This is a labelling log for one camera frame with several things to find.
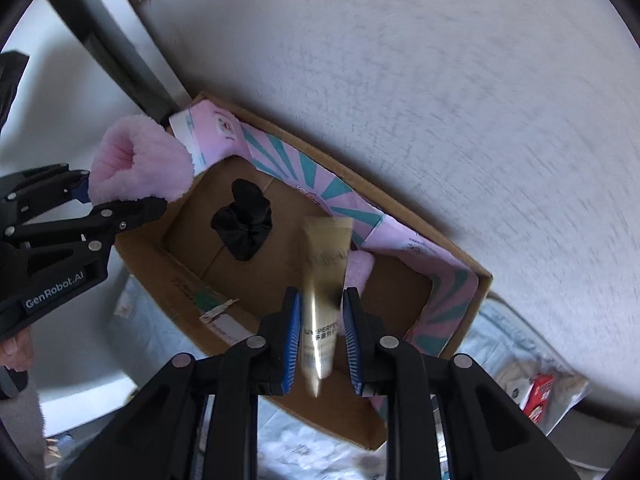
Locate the brown cardboard box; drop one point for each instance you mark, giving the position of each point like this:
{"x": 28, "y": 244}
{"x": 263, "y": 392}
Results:
{"x": 200, "y": 240}

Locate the pale blue floral bedsheet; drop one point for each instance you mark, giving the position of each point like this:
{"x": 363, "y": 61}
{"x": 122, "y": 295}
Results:
{"x": 310, "y": 445}

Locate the white paper sheet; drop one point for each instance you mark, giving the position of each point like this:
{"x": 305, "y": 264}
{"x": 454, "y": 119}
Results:
{"x": 85, "y": 405}

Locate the pink fluffy cloth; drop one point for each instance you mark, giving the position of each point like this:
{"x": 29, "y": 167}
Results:
{"x": 359, "y": 272}

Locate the beige cosmetic tube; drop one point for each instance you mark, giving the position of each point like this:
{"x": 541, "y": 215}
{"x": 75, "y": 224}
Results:
{"x": 322, "y": 280}

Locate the person's left hand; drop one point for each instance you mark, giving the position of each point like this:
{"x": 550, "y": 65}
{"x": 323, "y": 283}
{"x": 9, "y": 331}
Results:
{"x": 15, "y": 351}

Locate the pink tissue pack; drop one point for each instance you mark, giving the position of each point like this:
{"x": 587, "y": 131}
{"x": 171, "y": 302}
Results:
{"x": 215, "y": 130}

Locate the small red box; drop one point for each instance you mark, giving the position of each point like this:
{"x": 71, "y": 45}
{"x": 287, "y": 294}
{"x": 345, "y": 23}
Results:
{"x": 539, "y": 396}

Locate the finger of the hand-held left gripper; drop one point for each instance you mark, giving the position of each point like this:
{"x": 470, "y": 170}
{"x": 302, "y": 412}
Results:
{"x": 110, "y": 220}
{"x": 55, "y": 182}

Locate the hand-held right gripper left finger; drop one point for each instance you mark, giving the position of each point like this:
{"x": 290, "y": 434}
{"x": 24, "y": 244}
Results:
{"x": 292, "y": 345}

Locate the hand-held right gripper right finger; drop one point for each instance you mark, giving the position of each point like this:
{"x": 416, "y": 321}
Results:
{"x": 352, "y": 345}

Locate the clear plastic bag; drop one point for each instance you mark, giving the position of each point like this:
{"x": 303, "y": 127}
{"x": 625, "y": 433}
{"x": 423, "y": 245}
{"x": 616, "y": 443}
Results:
{"x": 560, "y": 390}

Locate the pink fluffy headband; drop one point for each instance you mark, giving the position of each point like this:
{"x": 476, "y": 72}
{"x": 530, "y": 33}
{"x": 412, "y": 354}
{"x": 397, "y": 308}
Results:
{"x": 150, "y": 170}

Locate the pink teal striped packet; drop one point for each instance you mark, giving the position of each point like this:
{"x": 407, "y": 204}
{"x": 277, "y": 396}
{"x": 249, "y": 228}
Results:
{"x": 305, "y": 175}

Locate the black scrunchie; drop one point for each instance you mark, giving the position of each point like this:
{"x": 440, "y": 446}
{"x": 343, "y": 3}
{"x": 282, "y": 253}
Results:
{"x": 245, "y": 225}

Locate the black furniture frame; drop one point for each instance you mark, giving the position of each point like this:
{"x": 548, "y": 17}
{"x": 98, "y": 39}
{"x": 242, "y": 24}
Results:
{"x": 125, "y": 65}

